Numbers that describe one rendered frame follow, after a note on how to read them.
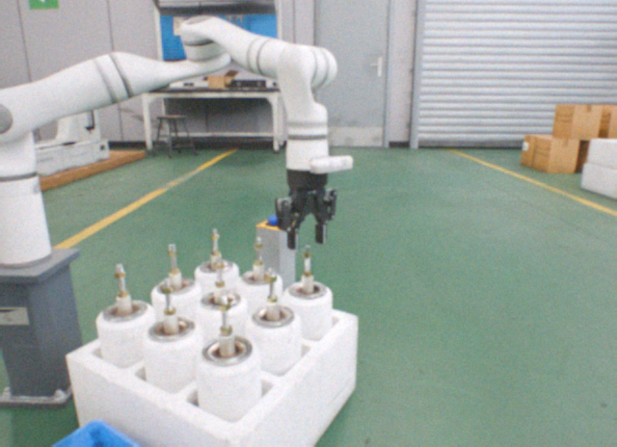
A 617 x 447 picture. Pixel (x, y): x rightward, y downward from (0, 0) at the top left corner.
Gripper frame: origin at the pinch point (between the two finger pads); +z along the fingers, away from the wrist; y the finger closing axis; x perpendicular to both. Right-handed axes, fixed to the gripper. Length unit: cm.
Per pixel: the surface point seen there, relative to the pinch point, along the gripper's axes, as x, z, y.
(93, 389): -14.4, 21.7, 36.6
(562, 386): 38, 35, -42
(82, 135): -364, 4, -63
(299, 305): 2.2, 11.2, 4.2
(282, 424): 13.1, 22.5, 17.8
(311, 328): 3.9, 15.8, 2.7
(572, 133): -44, 0, -362
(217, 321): -4.5, 11.9, 17.7
